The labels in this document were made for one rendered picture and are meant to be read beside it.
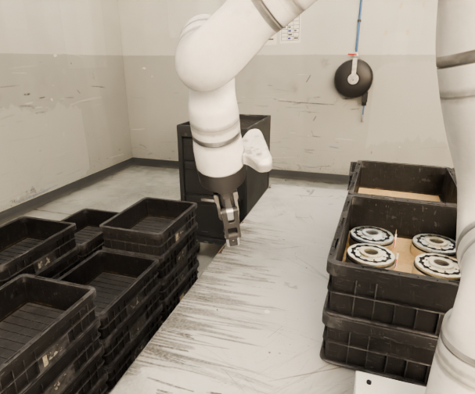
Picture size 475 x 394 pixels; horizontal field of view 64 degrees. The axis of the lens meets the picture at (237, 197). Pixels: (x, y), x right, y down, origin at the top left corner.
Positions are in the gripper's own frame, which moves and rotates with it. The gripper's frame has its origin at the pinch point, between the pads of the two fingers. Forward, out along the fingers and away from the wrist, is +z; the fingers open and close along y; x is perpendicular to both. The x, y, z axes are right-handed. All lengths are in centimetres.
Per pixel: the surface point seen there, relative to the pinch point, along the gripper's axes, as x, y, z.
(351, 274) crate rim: 19.4, 10.9, 6.8
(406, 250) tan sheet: 42, -5, 26
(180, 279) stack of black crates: -23, -64, 101
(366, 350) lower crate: 21.0, 18.5, 20.9
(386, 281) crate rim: 24.3, 13.6, 6.5
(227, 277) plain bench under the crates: -1.6, -15.9, 38.5
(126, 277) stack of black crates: -44, -59, 85
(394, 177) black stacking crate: 62, -46, 41
